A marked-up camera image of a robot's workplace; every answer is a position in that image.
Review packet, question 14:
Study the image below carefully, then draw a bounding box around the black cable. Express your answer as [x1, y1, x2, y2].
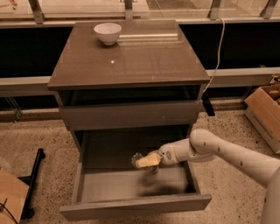
[0, 198, 19, 224]

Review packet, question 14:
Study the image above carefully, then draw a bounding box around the white ceramic bowl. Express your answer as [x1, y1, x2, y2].
[94, 23, 122, 46]

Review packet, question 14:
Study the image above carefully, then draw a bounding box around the closed top drawer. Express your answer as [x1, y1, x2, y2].
[59, 100, 202, 130]

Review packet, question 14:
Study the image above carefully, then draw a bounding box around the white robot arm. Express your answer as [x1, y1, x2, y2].
[132, 129, 280, 224]

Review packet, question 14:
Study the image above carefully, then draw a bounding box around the white power cable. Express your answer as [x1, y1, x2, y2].
[200, 17, 226, 95]

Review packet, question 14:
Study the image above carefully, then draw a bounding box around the cardboard box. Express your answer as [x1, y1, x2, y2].
[245, 84, 280, 154]

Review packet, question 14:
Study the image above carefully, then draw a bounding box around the grey drawer cabinet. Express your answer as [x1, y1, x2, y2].
[46, 19, 211, 165]

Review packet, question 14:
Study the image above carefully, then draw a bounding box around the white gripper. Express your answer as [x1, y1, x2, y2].
[136, 143, 179, 168]

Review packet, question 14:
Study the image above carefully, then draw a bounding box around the clear plastic water bottle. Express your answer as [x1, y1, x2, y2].
[131, 153, 158, 171]

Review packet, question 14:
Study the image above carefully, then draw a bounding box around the black metal stand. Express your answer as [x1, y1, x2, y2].
[19, 148, 46, 220]

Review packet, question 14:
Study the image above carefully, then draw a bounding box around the open middle drawer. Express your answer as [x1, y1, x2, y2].
[59, 126, 212, 221]

